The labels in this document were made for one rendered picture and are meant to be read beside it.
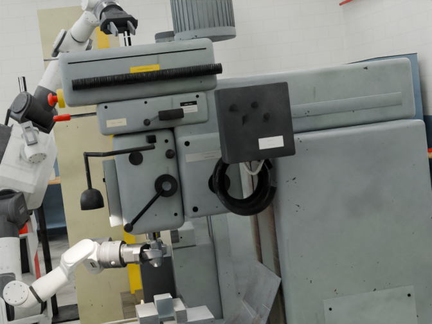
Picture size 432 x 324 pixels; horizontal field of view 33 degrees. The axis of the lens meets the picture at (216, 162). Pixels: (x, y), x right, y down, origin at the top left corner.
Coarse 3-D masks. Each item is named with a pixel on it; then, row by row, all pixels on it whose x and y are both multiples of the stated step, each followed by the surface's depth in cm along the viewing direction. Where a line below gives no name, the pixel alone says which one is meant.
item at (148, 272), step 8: (168, 248) 286; (168, 256) 271; (144, 264) 271; (168, 264) 272; (144, 272) 271; (152, 272) 271; (160, 272) 272; (168, 272) 272; (144, 280) 272; (152, 280) 272; (160, 280) 272; (168, 280) 272; (144, 288) 272; (152, 288) 272; (160, 288) 272; (168, 288) 272; (176, 288) 291; (144, 296) 272; (152, 296) 272; (176, 296) 273
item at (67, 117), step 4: (92, 112) 240; (56, 116) 238; (60, 116) 238; (64, 116) 238; (68, 116) 238; (72, 116) 239; (76, 116) 239; (80, 116) 239; (84, 116) 240; (56, 120) 238; (60, 120) 238; (64, 120) 238; (68, 120) 239
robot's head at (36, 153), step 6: (30, 132) 247; (36, 132) 249; (24, 138) 247; (30, 138) 246; (36, 144) 245; (42, 144) 247; (24, 150) 246; (30, 150) 244; (36, 150) 244; (42, 150) 245; (24, 156) 250; (30, 156) 243; (36, 156) 245; (42, 156) 246; (30, 162) 247; (36, 162) 248
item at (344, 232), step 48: (336, 144) 222; (384, 144) 225; (288, 192) 220; (336, 192) 223; (384, 192) 226; (288, 240) 221; (336, 240) 224; (384, 240) 226; (288, 288) 223; (336, 288) 224; (384, 288) 227
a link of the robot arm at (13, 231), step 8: (0, 200) 244; (8, 200) 242; (0, 208) 240; (8, 208) 240; (0, 216) 240; (8, 216) 240; (0, 224) 239; (8, 224) 239; (0, 232) 238; (8, 232) 239; (16, 232) 241
